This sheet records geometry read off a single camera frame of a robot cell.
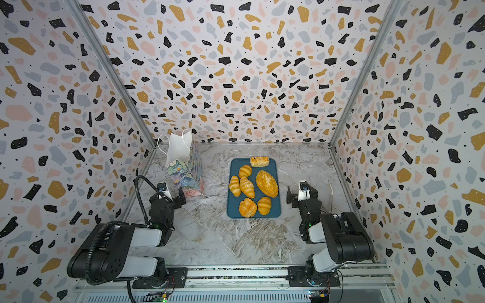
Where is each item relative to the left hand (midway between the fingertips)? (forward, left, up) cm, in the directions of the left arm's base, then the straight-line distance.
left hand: (171, 189), depth 88 cm
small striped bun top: (+15, -34, -6) cm, 38 cm away
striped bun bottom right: (-6, -43, -7) cm, 44 cm away
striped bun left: (+6, -29, -7) cm, 30 cm away
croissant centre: (+3, -35, -5) cm, 36 cm away
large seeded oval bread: (+6, -45, -6) cm, 46 cm away
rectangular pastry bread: (+22, -42, -7) cm, 48 cm away
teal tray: (-5, -28, -10) cm, 30 cm away
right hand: (+1, -61, 0) cm, 61 cm away
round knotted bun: (-7, -36, -6) cm, 37 cm away
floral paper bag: (+4, -9, +15) cm, 18 cm away
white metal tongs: (0, -78, -8) cm, 79 cm away
